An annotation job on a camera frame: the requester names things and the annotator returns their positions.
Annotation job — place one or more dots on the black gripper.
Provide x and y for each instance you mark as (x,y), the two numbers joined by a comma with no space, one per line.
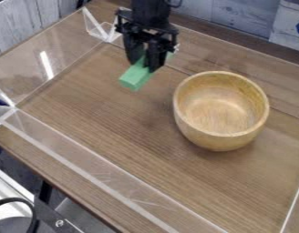
(150,40)

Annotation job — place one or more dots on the green rectangular block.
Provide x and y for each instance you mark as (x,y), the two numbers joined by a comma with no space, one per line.
(137,76)

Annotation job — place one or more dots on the brown wooden bowl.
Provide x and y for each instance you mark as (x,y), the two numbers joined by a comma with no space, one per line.
(221,109)

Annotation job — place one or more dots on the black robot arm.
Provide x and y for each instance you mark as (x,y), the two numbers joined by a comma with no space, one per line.
(152,10)

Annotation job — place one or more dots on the white box with blue mark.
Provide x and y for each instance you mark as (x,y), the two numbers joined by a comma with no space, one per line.
(285,31)

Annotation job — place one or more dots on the clear acrylic table barrier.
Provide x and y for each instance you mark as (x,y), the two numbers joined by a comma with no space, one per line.
(105,143)

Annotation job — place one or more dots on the black table leg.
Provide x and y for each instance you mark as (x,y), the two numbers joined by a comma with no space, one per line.
(46,192)

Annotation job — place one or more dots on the clear acrylic corner bracket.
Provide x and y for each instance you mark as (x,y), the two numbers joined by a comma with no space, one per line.
(103,31)

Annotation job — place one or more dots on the grey metal base plate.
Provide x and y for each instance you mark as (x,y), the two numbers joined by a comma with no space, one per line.
(78,216)

